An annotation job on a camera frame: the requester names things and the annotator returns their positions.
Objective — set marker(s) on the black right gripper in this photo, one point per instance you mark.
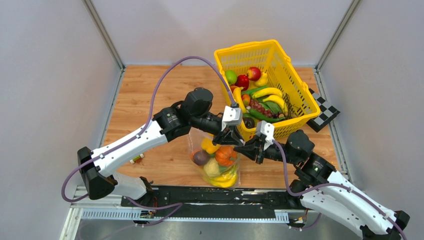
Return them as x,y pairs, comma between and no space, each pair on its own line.
251,150

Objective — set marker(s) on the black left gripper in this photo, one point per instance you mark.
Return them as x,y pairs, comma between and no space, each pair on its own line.
229,136

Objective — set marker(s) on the small orange pumpkin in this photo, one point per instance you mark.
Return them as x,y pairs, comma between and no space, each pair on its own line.
226,156

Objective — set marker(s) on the yellow bell pepper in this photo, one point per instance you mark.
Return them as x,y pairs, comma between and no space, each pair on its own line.
208,146

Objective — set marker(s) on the clear zip top bag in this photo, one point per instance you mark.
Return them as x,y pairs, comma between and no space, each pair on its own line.
194,139

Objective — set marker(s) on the beige lemon fruit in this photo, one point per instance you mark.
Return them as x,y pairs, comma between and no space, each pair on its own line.
212,168

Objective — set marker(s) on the dark purple passion fruit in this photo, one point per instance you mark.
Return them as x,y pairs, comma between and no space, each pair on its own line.
201,158

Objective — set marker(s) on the yellow banana bunch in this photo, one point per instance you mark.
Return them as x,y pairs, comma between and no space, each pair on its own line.
226,180

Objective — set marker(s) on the orange fruit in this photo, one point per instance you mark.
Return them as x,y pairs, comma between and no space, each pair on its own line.
192,155

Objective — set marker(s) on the yellow plastic basket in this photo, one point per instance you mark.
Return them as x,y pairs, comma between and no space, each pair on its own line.
270,57

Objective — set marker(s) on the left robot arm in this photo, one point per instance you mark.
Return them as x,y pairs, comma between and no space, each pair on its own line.
99,166

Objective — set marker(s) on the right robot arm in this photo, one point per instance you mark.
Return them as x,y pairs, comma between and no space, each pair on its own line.
322,188

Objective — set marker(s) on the dark avocado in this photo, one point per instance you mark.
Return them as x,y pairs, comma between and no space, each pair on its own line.
249,122

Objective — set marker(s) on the green cucumber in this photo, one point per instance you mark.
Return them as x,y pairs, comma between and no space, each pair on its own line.
258,115

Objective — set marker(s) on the purple grapes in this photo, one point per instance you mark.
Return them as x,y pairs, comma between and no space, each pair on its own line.
254,104

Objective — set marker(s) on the small red peach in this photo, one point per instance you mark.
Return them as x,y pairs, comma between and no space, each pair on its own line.
246,99

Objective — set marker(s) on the red apple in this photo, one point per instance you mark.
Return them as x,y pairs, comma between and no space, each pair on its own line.
242,82
254,73

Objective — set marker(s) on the green apple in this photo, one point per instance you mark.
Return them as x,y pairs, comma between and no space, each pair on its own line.
231,77

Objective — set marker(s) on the yellow pear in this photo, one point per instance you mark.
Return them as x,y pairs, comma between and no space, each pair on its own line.
262,81

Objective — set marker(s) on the checkerboard calibration board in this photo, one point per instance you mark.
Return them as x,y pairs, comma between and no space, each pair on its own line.
327,113

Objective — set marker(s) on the red green toy block car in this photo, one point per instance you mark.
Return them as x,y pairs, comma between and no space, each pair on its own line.
137,159

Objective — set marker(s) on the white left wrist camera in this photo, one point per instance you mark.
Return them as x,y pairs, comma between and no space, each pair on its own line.
232,116

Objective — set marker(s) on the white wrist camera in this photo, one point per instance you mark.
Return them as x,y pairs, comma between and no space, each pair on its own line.
265,130
232,116

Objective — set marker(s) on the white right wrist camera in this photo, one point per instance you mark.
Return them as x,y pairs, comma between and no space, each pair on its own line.
265,130

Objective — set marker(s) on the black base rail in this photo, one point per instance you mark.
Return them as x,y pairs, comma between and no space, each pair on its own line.
212,203

